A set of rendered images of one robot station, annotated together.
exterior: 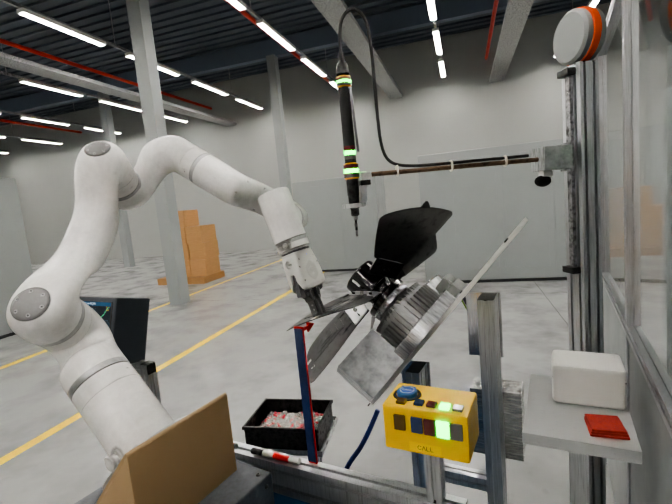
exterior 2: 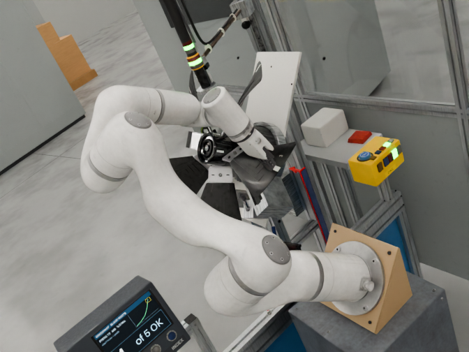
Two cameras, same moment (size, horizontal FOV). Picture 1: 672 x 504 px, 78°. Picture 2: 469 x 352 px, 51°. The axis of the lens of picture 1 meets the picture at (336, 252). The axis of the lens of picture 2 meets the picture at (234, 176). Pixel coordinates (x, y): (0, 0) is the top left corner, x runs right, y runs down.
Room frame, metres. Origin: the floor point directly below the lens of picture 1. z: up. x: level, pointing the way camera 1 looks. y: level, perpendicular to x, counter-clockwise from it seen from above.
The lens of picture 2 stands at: (0.35, 1.28, 1.95)
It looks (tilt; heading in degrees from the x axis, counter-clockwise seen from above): 28 degrees down; 304
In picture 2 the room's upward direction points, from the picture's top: 24 degrees counter-clockwise
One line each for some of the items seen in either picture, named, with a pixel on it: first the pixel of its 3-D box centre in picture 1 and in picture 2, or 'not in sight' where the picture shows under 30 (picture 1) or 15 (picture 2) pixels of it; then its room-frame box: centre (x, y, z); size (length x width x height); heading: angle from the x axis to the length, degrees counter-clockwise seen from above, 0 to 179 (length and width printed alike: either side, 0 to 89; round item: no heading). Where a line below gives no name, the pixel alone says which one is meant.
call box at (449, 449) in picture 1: (431, 422); (376, 162); (0.76, -0.15, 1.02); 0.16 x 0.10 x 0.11; 61
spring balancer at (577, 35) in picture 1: (578, 37); not in sight; (1.30, -0.78, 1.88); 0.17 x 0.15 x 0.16; 151
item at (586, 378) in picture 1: (586, 375); (322, 126); (1.11, -0.67, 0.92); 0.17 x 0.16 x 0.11; 61
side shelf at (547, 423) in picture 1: (575, 410); (334, 144); (1.05, -0.60, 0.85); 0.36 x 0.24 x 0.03; 151
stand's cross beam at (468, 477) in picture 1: (458, 475); (301, 235); (1.23, -0.32, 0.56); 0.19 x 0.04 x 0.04; 61
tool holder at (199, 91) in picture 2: (356, 190); (202, 75); (1.22, -0.08, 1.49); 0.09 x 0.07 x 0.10; 96
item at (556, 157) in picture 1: (553, 158); (242, 7); (1.29, -0.69, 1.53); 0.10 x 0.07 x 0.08; 96
